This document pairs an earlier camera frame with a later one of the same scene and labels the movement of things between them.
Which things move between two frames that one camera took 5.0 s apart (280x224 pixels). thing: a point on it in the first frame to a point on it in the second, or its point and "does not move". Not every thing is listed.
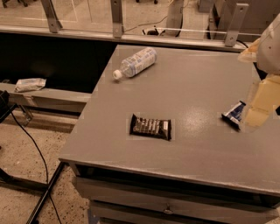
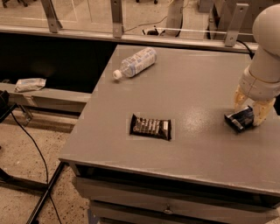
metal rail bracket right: x=240 y=14 does not move
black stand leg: x=35 y=215 does not move
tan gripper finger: x=249 y=55 to x=240 y=99
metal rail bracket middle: x=116 y=12 does not move
